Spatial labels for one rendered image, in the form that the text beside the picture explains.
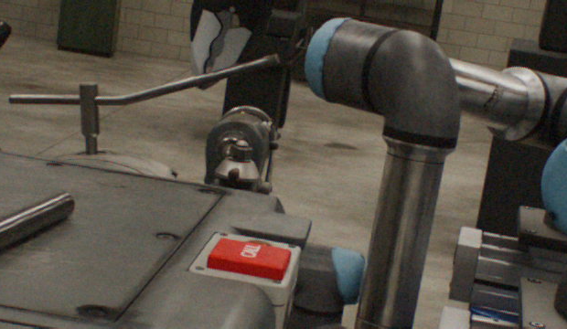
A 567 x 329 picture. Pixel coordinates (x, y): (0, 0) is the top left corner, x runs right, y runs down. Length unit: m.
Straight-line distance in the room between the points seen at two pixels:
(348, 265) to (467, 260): 0.27
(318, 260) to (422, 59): 0.32
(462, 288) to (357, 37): 0.47
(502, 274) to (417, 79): 0.45
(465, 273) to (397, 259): 0.33
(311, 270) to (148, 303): 0.79
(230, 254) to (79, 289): 0.14
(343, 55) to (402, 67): 0.10
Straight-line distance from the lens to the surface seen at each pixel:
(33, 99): 1.39
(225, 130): 2.48
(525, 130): 1.77
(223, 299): 0.80
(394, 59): 1.42
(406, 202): 1.42
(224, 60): 1.31
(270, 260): 0.87
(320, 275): 1.54
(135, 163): 1.35
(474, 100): 1.66
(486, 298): 1.76
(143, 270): 0.84
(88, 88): 1.35
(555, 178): 1.11
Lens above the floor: 1.49
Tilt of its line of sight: 10 degrees down
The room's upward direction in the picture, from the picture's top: 9 degrees clockwise
